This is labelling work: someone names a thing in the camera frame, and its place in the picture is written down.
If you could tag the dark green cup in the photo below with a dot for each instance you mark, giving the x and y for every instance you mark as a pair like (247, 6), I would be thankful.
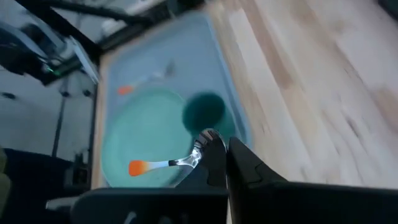
(203, 112)

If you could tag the light green plate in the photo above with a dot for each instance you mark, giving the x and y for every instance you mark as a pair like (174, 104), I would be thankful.
(146, 130)

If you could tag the grey plastic tray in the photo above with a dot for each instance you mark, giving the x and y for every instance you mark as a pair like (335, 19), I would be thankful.
(186, 53)

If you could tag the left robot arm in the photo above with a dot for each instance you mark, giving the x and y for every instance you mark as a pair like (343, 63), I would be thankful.
(18, 59)

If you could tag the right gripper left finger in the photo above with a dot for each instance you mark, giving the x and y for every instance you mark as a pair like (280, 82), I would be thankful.
(217, 168)

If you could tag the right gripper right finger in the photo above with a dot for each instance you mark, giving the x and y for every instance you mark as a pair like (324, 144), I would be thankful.
(248, 186)

